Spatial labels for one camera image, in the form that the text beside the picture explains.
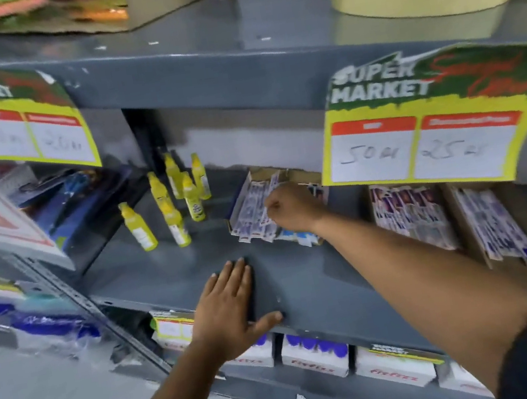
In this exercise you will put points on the group of yellow glue bottles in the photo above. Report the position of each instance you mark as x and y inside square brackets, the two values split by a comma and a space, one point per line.
[174, 221]

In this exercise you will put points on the row of white purple packets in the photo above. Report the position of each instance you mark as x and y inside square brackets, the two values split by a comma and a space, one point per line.
[252, 213]
[497, 227]
[416, 217]

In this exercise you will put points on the blue packaged stationery pile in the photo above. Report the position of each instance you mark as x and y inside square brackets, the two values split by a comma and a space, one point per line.
[73, 197]

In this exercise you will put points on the grey metal shelf unit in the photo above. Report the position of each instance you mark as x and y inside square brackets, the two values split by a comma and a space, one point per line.
[302, 285]

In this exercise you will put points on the person's right forearm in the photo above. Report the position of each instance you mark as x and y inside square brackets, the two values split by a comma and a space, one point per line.
[421, 281]

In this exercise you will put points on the large yellow green price sign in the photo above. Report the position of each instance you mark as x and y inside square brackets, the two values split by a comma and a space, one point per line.
[432, 130]
[22, 120]

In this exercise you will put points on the person's right hand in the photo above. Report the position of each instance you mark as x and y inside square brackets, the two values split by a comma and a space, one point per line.
[297, 209]

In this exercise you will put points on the person's right fingers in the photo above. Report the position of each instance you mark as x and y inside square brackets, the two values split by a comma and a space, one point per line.
[276, 209]

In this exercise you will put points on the person's left thumb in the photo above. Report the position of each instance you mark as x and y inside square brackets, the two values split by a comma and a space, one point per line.
[268, 323]

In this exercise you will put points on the person's left hand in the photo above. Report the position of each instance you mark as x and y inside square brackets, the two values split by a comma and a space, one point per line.
[225, 317]

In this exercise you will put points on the clear plastic wrapped blue items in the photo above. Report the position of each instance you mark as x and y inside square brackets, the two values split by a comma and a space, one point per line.
[26, 309]

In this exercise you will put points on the person's left little finger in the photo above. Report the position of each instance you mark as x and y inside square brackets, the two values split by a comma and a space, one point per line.
[210, 294]

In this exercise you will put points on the person's left middle finger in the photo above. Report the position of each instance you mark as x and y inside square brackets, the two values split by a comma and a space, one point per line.
[238, 283]

